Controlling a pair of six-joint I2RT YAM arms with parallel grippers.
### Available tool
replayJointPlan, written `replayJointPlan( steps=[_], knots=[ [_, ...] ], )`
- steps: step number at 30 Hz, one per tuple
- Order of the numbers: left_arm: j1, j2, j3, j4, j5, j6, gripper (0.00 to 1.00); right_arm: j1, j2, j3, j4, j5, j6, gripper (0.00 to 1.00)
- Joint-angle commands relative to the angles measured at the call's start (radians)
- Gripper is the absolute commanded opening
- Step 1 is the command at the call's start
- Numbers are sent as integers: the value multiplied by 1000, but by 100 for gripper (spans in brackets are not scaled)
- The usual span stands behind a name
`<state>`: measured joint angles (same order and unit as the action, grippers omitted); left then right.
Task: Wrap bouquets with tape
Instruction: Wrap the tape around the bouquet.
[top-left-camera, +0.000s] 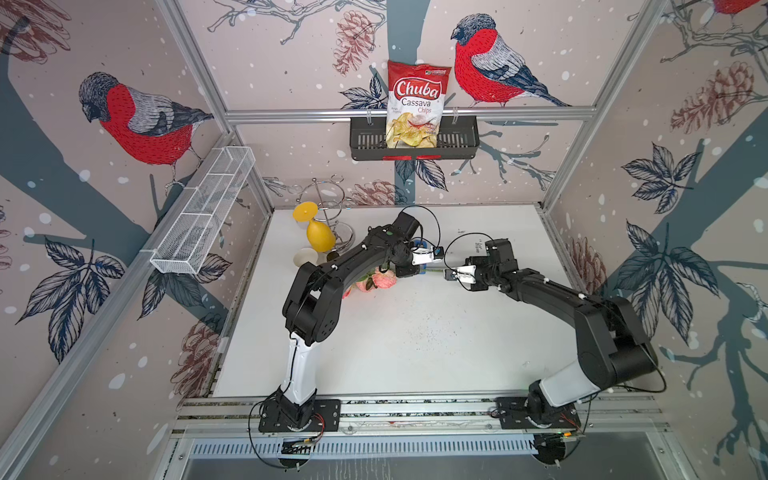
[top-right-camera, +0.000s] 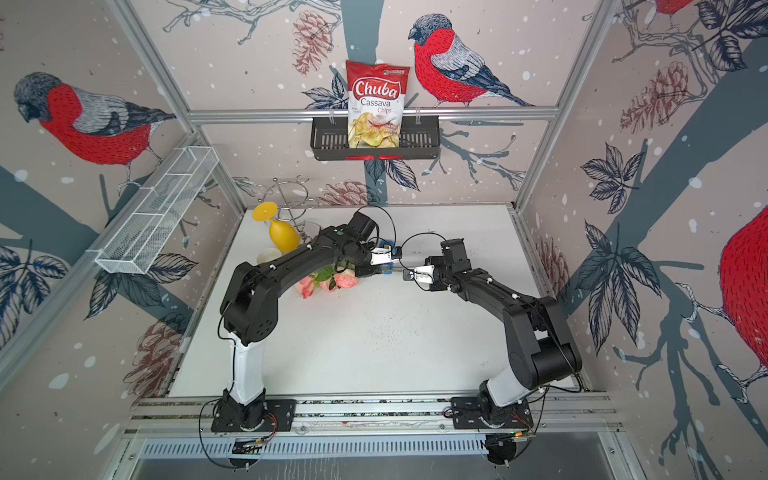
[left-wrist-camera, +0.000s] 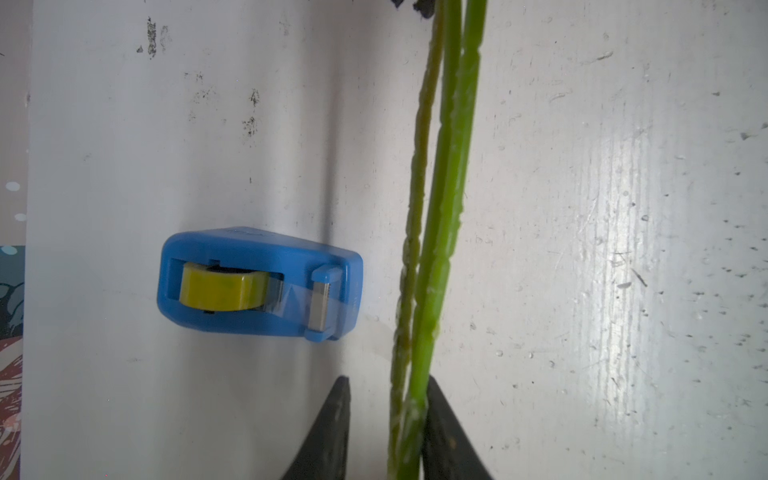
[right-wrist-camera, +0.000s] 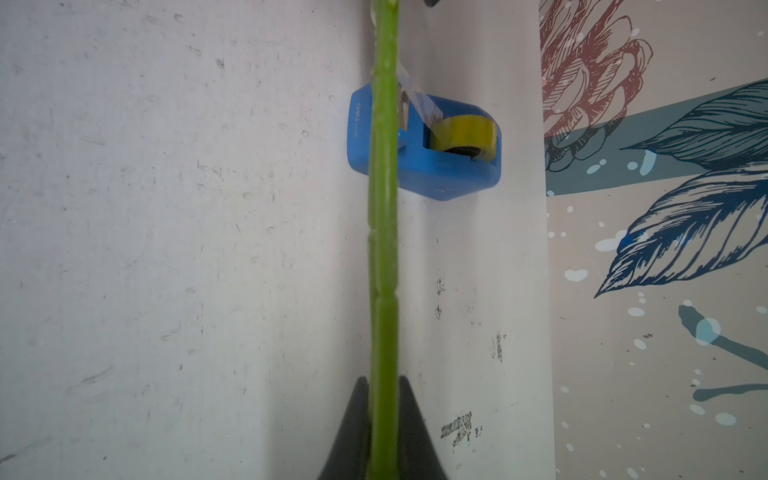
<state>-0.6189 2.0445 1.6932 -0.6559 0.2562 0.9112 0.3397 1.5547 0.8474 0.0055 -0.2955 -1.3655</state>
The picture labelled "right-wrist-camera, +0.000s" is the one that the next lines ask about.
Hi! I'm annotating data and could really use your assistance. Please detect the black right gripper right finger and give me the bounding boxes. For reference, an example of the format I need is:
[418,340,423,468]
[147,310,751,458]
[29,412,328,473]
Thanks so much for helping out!
[398,376,448,480]

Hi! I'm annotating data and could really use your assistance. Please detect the pink flower bouquet green stems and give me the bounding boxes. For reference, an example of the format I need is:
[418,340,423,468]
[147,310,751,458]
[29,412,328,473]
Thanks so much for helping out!
[368,1,399,479]

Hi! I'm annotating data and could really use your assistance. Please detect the blue tape dispenser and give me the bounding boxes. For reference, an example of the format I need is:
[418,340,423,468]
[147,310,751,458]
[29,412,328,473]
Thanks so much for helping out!
[346,82,503,202]

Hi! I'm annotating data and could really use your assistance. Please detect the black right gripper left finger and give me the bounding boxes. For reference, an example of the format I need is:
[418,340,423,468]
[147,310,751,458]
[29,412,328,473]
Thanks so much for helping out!
[318,377,371,480]

